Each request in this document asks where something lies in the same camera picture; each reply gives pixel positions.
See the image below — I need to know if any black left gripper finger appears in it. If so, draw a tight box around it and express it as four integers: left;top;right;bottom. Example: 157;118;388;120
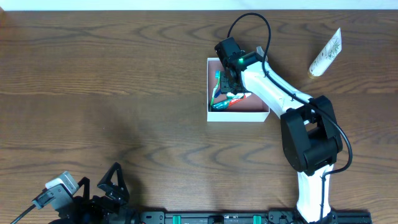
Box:
97;162;129;199
77;177;90;201

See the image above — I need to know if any green white toothbrush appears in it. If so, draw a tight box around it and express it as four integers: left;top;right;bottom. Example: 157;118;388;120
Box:
210;70;221;107

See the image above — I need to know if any red Colgate toothpaste tube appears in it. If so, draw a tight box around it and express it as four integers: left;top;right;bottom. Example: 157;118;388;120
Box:
210;93;252;111

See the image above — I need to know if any clear foam pump bottle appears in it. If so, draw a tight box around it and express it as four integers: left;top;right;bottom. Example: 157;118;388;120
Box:
256;46;268;62

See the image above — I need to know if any white lotion tube with leaves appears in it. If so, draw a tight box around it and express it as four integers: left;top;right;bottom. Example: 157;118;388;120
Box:
308;28;342;79

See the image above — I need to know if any green soap bar package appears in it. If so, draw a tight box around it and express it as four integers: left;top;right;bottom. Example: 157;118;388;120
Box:
226;92;245;100

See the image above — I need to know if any blue disposable razor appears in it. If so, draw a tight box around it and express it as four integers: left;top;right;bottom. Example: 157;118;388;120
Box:
214;90;221;98

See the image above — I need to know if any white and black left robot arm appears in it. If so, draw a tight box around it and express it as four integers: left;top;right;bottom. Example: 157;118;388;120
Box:
45;162;141;224

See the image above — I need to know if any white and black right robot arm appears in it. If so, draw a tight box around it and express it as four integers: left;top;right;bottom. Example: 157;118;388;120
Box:
215;37;346;223

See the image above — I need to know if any white box with pink interior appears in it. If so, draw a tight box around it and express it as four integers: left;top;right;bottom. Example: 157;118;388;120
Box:
206;58;271;122

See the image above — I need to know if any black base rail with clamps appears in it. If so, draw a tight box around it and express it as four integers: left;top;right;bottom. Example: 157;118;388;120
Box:
137;210;373;224

